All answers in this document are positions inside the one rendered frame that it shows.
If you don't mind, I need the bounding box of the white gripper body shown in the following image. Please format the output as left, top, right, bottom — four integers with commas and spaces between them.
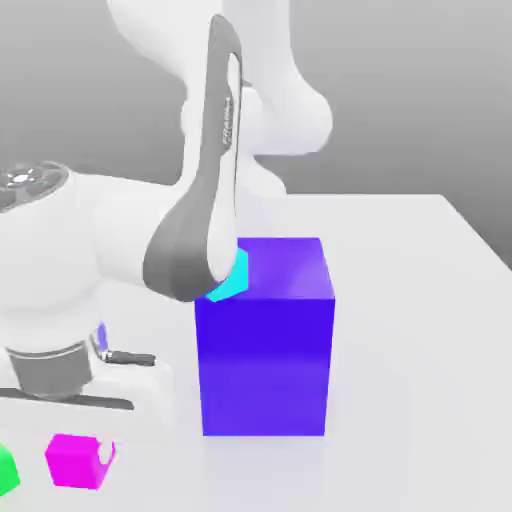
0, 359, 175, 438

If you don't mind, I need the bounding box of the large blue box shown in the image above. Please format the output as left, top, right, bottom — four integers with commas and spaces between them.
194, 236, 337, 438

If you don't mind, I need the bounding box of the small magenta cube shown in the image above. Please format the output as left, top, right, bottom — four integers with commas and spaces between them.
44, 433, 118, 492

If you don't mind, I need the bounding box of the small green cube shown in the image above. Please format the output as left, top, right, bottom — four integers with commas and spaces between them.
0, 442, 22, 498

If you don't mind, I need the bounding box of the small cyan cube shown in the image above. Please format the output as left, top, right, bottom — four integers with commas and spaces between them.
203, 247, 250, 304

